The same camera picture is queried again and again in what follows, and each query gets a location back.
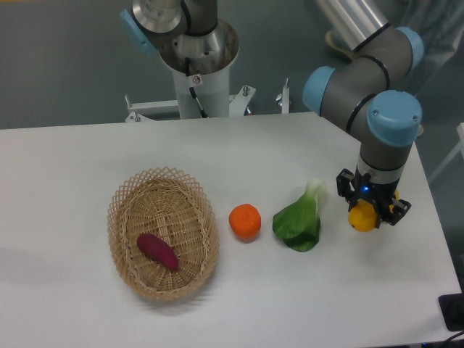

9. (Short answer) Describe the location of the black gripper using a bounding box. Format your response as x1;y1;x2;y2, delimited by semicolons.
336;165;411;228

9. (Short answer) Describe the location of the yellow mango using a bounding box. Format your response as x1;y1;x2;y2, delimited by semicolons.
348;190;399;232

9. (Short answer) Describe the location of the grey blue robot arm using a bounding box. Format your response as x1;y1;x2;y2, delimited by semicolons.
120;1;423;226

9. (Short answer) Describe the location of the woven wicker basket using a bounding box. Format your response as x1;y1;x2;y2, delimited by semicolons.
107;167;220;301

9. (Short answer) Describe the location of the green bok choy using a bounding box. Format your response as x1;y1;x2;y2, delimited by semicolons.
272;179;326;252

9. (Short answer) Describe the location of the orange tangerine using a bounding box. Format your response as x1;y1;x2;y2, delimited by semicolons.
228;204;262;242

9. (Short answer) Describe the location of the black device at table edge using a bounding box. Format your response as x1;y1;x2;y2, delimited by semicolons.
438;293;463;332

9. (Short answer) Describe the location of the purple sweet potato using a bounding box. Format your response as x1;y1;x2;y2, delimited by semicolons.
136;233;179;271

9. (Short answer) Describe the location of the white frame at right edge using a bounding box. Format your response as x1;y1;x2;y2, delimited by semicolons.
428;123;463;184

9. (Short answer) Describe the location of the black cable on pedestal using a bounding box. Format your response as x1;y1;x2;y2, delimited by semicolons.
183;57;210;119

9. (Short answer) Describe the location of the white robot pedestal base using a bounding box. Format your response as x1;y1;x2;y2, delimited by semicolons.
124;21;293;123

